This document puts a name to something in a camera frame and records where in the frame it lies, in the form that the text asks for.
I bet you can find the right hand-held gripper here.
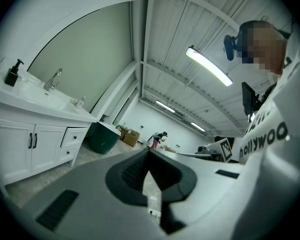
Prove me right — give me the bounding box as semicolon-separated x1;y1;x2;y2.
196;136;235;164

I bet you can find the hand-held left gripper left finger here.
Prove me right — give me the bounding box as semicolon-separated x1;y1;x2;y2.
21;148;164;240

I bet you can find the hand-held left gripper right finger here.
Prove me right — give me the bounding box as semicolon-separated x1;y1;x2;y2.
148;148;246;240

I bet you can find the white drawer with black knob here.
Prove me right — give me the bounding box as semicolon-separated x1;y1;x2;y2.
57;145;80;164
60;127;88;149

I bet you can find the long ceiling light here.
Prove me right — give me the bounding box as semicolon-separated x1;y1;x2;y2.
155;99;177;114
185;45;234;87
190;121;207;133

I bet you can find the dark green bathtub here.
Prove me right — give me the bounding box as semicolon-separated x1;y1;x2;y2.
85;120;122;155

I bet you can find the black chest-mounted device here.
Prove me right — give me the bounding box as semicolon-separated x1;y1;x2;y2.
240;81;277;123

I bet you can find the white cabinet door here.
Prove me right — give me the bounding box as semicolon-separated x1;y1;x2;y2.
30;123;68;174
0;115;36;183

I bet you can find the cardboard box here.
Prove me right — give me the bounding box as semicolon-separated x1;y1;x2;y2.
121;129;141;148
116;124;130;140

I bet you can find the person's white printed shirt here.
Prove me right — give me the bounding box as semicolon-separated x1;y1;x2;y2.
236;21;300;166

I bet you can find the white vanity cabinet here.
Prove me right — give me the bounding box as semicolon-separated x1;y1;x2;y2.
0;97;91;188

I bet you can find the white sink countertop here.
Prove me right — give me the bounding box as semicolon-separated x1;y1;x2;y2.
0;70;99;124

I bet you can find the chrome faucet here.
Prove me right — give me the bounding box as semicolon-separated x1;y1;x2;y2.
43;67;64;92

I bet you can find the person's head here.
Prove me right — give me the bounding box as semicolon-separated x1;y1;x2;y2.
236;19;288;76

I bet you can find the black soap dispenser bottle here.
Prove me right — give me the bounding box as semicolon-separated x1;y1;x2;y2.
3;58;25;88

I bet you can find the black head-mounted camera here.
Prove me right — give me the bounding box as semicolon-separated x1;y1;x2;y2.
222;34;242;62

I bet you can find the arched wall mirror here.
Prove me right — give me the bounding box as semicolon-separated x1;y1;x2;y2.
26;0;138;114

